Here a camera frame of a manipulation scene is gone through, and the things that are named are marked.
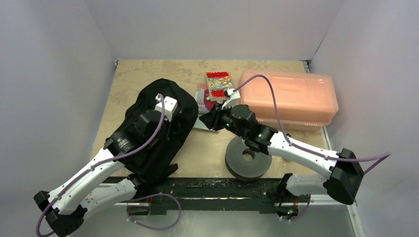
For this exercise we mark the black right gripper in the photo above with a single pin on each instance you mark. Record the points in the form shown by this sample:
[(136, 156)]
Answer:
[(219, 116)]

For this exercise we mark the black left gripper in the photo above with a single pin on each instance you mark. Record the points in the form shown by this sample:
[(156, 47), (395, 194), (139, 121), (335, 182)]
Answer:
[(167, 125)]

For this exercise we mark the red treehouse paperback book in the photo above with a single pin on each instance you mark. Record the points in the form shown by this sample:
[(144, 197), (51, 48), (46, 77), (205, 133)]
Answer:
[(218, 83)]

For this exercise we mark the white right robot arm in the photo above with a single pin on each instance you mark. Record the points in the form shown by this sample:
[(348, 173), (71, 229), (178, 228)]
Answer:
[(338, 174)]

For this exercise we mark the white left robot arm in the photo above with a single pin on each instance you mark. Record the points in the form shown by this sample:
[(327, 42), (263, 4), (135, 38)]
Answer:
[(115, 174)]

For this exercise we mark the grey thin notebook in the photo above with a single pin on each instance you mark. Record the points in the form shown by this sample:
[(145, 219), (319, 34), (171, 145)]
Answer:
[(199, 125)]

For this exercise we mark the white red castle book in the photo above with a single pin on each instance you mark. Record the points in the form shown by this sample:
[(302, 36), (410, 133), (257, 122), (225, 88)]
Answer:
[(202, 97)]

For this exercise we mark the grey filament spool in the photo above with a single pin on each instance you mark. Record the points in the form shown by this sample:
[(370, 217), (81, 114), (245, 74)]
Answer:
[(244, 163)]

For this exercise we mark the translucent pink plastic box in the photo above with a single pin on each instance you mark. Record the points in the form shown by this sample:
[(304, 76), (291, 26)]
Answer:
[(304, 101)]

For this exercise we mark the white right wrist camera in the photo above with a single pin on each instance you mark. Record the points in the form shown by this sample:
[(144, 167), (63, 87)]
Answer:
[(232, 98)]

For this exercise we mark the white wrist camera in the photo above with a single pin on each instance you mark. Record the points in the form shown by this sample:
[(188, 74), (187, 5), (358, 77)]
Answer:
[(167, 106), (232, 98)]

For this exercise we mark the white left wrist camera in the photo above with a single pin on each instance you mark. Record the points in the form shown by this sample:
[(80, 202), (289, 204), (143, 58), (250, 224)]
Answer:
[(167, 106)]

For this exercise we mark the black metal base rail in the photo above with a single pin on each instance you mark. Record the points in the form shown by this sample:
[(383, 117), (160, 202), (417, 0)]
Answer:
[(225, 194)]

